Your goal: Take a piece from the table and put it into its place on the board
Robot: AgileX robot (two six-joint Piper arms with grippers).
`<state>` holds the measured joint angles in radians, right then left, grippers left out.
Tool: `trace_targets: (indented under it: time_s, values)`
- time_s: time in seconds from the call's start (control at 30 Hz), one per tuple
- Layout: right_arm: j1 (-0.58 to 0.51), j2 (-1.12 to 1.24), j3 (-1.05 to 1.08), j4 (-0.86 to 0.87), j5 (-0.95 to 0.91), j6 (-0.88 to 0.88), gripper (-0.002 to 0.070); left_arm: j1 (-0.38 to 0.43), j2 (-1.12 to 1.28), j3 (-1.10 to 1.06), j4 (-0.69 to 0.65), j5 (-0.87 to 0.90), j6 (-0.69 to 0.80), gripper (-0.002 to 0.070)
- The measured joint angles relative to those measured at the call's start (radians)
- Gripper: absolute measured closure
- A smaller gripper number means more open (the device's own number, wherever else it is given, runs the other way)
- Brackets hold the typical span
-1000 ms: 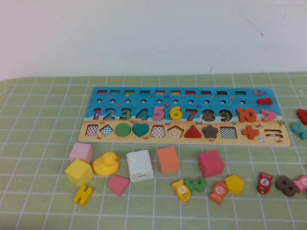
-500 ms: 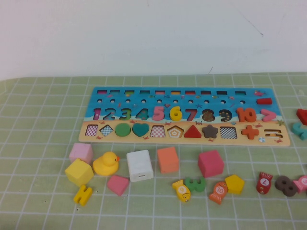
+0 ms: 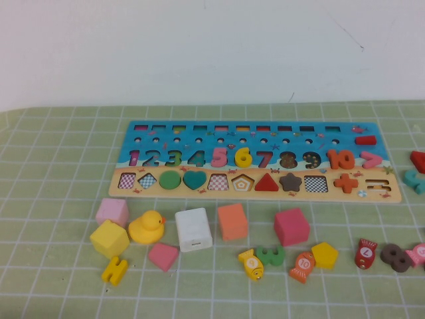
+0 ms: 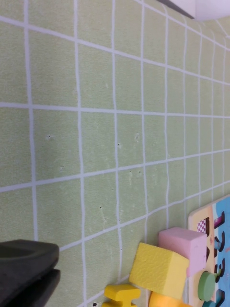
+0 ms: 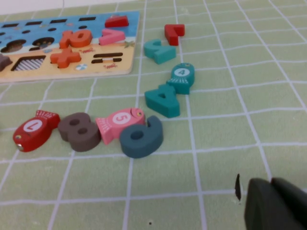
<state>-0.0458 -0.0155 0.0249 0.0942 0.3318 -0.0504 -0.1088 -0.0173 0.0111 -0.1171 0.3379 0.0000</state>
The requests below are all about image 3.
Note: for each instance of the brown number eight piece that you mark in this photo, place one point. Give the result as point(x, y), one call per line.
point(396, 258)

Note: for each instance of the white charger block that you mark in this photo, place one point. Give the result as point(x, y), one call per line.
point(192, 229)

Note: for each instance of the brown star piece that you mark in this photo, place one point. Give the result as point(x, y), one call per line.
point(291, 182)

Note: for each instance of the blue beach wooden puzzle board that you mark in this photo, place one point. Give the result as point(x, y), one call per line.
point(206, 141)

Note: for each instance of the light pink wooden cube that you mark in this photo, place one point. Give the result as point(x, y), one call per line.
point(113, 211)

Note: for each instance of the green checked tablecloth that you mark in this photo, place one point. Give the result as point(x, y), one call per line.
point(50, 166)

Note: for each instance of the red minus sign piece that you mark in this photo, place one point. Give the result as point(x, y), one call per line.
point(366, 140)

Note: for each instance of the orange number ten piece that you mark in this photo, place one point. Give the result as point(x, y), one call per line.
point(333, 159)

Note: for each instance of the teal wooden number piece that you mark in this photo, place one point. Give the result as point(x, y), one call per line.
point(411, 176)

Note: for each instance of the pink greater-than sign piece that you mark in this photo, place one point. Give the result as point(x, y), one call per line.
point(378, 160)

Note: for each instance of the red wooden fish seven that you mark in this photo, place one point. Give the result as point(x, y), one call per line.
point(365, 253)

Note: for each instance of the orange wooden fish ten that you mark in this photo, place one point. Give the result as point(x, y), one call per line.
point(303, 266)

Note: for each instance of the pink number five piece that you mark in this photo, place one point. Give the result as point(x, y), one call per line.
point(221, 149)

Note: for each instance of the teal heart piece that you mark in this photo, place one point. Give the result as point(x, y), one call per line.
point(194, 179)

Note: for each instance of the green circle piece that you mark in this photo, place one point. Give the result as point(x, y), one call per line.
point(170, 180)

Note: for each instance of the yellow rubber duck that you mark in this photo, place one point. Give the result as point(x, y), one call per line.
point(146, 232)

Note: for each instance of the yellow pentagon piece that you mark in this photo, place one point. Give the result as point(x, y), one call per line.
point(325, 256)

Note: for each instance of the green number three piece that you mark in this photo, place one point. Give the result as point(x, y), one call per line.
point(272, 260)

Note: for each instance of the yellow number six piece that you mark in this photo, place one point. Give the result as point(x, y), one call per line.
point(239, 154)

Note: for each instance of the red triangle piece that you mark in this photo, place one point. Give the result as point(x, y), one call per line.
point(267, 185)

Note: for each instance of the red wooden number piece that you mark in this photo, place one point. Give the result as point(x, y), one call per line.
point(419, 161)

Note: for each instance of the orange wooden cube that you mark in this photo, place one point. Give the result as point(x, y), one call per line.
point(233, 222)

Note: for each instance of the yellow wooden cube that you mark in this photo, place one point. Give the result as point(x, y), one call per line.
point(109, 239)

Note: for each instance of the pink trapezoid piece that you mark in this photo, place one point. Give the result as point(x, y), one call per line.
point(162, 257)

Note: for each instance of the magenta wooden cube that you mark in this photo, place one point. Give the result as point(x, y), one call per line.
point(292, 227)

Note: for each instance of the pink wooden fish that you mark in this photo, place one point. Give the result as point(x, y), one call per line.
point(416, 256)

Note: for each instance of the yellow wooden fish nine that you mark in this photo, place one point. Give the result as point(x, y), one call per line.
point(254, 264)

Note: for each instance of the orange plus sign piece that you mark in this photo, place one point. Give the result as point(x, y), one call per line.
point(346, 183)

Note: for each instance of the yellow H-shaped piece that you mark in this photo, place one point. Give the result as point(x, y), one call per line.
point(114, 270)

